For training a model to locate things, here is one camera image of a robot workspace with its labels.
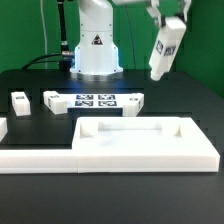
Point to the white L-shaped fence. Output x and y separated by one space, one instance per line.
37 161

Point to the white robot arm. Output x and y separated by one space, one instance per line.
96 55

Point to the black pole with clamp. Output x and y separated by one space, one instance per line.
63 65

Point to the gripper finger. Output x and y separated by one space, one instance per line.
184 6
153 10

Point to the white desk tabletop tray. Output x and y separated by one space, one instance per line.
142 144

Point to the fiducial marker sheet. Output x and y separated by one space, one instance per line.
95 100

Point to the white block at left edge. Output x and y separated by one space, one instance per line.
3 128

